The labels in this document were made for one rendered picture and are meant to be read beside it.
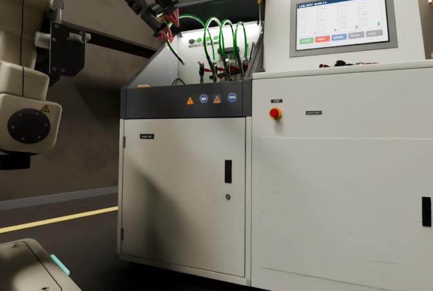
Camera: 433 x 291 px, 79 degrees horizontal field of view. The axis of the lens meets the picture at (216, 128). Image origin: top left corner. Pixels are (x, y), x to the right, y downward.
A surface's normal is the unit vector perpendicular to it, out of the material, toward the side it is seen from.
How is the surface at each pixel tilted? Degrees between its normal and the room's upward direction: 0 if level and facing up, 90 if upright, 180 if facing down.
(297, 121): 90
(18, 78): 90
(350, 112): 90
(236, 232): 90
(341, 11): 76
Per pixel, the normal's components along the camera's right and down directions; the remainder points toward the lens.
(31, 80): 0.73, -0.02
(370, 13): -0.33, -0.27
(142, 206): -0.34, -0.04
